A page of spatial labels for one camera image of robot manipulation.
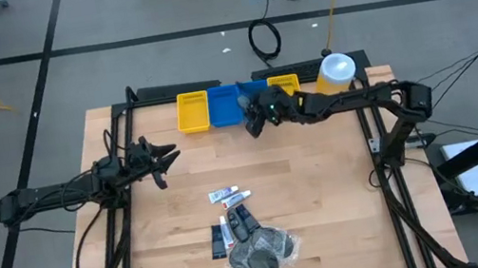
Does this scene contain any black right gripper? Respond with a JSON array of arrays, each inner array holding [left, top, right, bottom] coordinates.
[[239, 81, 308, 142]]

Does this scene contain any gray deodorant bottle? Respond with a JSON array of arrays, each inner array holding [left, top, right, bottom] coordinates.
[[236, 93, 252, 111], [224, 205, 252, 246]]

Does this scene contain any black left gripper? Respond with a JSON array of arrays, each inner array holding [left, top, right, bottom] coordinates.
[[119, 130, 187, 196]]

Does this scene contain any yellow plastic bin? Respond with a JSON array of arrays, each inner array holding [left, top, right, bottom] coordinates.
[[266, 71, 303, 100], [172, 89, 215, 137]]

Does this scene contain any silver frame bracket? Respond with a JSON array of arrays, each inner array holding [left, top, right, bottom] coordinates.
[[367, 136, 383, 156]]

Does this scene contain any black coiled floor cable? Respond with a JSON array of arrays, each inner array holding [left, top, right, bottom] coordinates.
[[241, 0, 292, 71]]

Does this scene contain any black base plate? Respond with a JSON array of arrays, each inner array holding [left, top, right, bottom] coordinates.
[[250, 49, 373, 92], [135, 75, 223, 104]]

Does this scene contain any black base cable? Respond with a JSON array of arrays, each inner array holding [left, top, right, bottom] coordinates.
[[62, 205, 115, 268]]

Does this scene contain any blue plastic bin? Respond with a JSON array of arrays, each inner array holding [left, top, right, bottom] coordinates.
[[205, 82, 247, 129], [236, 78, 272, 111]]

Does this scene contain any black aluminium table frame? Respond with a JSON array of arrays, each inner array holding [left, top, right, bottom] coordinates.
[[41, 38, 470, 268]]

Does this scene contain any yellow canister with white lid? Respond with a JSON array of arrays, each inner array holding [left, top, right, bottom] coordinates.
[[311, 49, 361, 98]]

